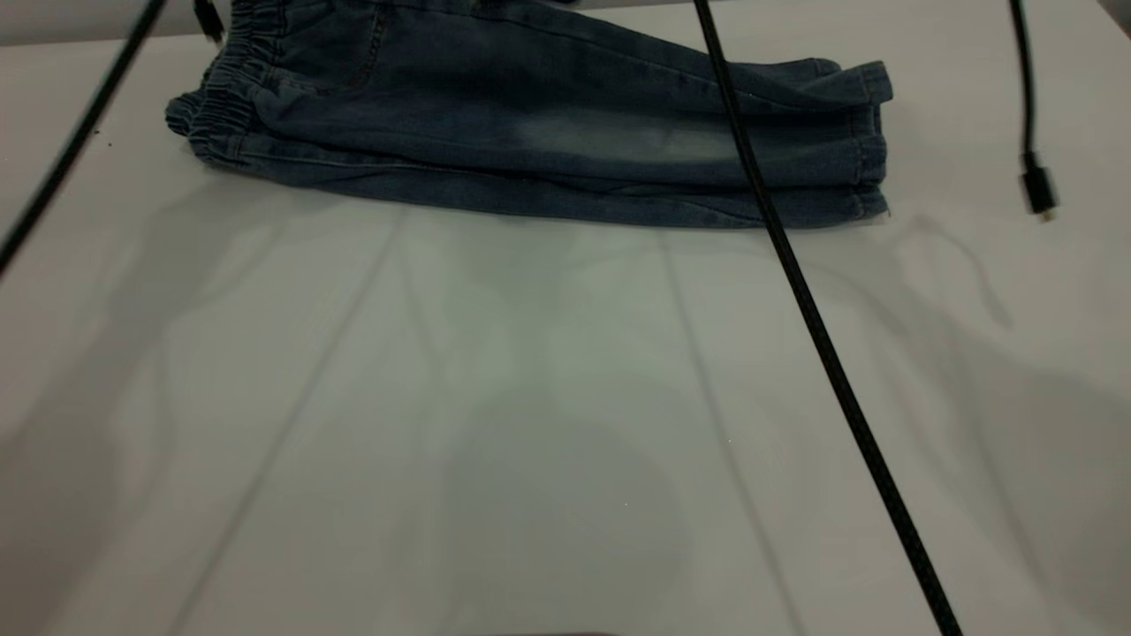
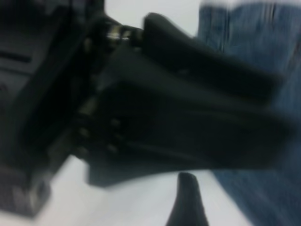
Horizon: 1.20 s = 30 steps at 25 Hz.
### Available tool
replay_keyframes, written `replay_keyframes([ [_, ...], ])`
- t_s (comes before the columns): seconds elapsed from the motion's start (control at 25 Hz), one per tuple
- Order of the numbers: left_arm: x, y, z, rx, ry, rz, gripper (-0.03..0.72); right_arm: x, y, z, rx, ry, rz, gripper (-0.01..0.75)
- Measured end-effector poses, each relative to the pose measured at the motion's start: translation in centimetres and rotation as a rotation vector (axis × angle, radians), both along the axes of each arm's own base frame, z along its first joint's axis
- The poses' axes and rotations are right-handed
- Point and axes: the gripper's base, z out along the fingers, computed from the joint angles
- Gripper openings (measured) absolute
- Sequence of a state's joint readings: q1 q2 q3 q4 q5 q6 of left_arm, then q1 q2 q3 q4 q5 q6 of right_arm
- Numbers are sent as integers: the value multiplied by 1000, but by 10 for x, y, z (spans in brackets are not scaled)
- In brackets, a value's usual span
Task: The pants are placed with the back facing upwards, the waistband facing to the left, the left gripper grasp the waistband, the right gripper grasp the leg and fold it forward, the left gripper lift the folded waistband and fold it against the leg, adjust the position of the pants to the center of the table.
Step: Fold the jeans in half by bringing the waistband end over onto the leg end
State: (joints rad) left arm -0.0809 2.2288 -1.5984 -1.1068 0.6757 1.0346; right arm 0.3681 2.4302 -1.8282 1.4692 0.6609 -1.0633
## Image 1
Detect blue denim shorts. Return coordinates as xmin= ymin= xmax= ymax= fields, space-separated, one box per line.
xmin=165 ymin=0 xmax=893 ymax=231

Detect black left wrist camera cable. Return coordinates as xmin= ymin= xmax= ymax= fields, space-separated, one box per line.
xmin=0 ymin=0 xmax=169 ymax=275

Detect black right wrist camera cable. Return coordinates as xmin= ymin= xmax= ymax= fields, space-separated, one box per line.
xmin=694 ymin=0 xmax=964 ymax=636

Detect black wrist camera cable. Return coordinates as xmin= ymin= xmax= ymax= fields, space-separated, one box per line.
xmin=694 ymin=0 xmax=964 ymax=636
xmin=0 ymin=0 xmax=169 ymax=275

